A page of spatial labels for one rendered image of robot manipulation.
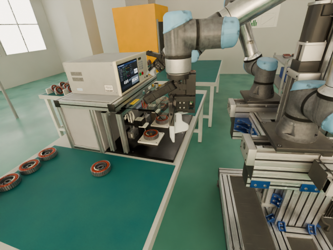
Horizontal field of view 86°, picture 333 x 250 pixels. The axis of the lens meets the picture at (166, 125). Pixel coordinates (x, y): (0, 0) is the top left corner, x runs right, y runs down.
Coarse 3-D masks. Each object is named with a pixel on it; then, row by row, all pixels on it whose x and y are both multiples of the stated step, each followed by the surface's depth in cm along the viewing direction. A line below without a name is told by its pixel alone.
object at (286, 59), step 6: (288, 54) 308; (282, 60) 283; (288, 60) 247; (282, 66) 324; (288, 66) 322; (282, 72) 314; (276, 78) 322; (282, 78) 264; (276, 84) 293; (282, 84) 268
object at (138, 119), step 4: (132, 120) 130; (136, 120) 124; (140, 120) 124; (144, 120) 127; (128, 124) 127; (132, 124) 126; (136, 124) 125; (140, 124) 124; (144, 124) 127; (148, 124) 128; (132, 128) 132
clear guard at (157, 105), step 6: (138, 96) 124; (162, 96) 121; (138, 102) 114; (144, 102) 113; (156, 102) 112; (162, 102) 113; (126, 108) 107; (132, 108) 106; (138, 108) 106; (144, 108) 105; (150, 108) 104; (156, 108) 105; (162, 108) 109; (162, 114) 106
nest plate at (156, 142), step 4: (160, 132) 135; (160, 136) 130; (140, 140) 127; (144, 140) 127; (148, 140) 126; (152, 140) 126; (156, 140) 126; (160, 140) 127; (152, 144) 124; (156, 144) 123
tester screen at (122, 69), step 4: (124, 64) 111; (128, 64) 115; (132, 64) 120; (136, 64) 125; (120, 68) 107; (124, 68) 111; (128, 68) 116; (132, 68) 121; (120, 72) 108; (124, 72) 112; (128, 72) 116; (120, 76) 108; (124, 76) 112; (128, 76) 117; (132, 76) 122; (120, 80) 108; (124, 80) 113; (128, 80) 117
